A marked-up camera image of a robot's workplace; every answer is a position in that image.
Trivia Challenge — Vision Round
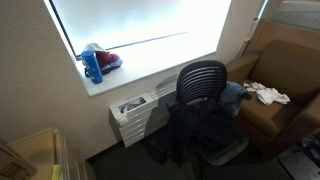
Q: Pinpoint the black office chair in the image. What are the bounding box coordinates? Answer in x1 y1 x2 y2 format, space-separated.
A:
171 60 252 165

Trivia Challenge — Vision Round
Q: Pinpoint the black garment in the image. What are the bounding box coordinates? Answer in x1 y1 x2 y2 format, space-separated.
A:
167 100 235 166

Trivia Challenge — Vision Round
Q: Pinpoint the blue denim garment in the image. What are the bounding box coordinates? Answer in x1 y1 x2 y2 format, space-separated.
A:
219 81 247 116

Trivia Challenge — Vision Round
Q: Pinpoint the brown leather sofa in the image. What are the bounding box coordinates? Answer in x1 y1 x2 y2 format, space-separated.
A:
226 40 320 158

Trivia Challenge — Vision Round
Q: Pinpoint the blue water bottle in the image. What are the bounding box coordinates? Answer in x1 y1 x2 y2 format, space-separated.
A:
81 50 103 84

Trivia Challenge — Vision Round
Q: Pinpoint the white cloth on sill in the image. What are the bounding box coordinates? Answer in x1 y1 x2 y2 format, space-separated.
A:
83 43 105 52

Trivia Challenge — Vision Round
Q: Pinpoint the white socks pile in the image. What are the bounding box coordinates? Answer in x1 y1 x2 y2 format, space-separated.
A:
243 82 290 105

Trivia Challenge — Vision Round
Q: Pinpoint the yellow sticky note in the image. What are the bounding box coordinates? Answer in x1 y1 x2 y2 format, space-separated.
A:
51 165 62 180

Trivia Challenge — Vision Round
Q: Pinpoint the light wooden dresser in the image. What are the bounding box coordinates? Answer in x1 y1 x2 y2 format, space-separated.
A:
8 128 96 180

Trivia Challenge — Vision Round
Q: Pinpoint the white wall heater unit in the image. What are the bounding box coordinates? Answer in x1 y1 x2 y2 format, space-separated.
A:
109 81 176 147

